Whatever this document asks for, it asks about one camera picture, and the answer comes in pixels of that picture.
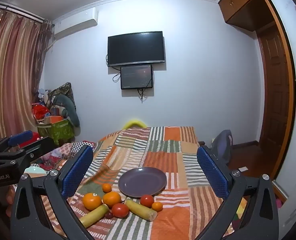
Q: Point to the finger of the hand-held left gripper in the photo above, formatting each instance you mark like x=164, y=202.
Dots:
x=37, y=148
x=20, y=137

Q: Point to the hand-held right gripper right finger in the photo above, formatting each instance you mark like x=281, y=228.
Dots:
x=211, y=173

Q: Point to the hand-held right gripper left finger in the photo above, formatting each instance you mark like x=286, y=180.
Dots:
x=77, y=173

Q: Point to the large orange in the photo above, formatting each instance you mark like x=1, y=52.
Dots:
x=92, y=201
x=111, y=199

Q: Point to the small tangerine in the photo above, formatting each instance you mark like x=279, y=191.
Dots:
x=106, y=188
x=157, y=206

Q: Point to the banana piece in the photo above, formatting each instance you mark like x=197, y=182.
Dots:
x=94, y=215
x=141, y=209

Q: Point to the dark red jujube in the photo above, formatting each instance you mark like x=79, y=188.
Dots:
x=109, y=215

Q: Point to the large red tomato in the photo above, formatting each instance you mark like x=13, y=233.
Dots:
x=120, y=210

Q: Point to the purple plate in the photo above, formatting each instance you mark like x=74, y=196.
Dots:
x=142, y=182

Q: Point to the small red tomato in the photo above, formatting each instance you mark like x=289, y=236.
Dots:
x=147, y=201

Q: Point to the floral quilt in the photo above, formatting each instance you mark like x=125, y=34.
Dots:
x=54, y=158

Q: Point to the teal round lid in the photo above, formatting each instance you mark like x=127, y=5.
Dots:
x=35, y=170

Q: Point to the checkered cloth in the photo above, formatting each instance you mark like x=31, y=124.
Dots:
x=80, y=145

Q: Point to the white paper sheet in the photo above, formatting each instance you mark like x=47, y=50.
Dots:
x=243, y=169

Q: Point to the red bag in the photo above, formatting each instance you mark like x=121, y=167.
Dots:
x=39, y=112

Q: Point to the striped patchwork blanket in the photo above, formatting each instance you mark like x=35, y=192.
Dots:
x=163, y=155

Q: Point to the striped red curtain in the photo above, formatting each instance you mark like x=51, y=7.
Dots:
x=15, y=75

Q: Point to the dark patterned cushion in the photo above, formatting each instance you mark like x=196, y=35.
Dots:
x=62, y=90

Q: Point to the yellow chair back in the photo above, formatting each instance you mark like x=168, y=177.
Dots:
x=134, y=123

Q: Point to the brown wooden door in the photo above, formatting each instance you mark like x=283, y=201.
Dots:
x=275, y=92

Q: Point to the white air conditioner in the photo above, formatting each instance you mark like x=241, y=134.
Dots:
x=75, y=22

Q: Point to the wooden overhead cabinet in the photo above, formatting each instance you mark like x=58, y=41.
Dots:
x=240, y=5

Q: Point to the small black wall monitor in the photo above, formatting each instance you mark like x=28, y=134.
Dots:
x=136, y=77

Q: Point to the curtain rail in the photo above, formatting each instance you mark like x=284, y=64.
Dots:
x=20, y=11

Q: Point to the black wall television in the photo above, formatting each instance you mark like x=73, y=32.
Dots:
x=136, y=48

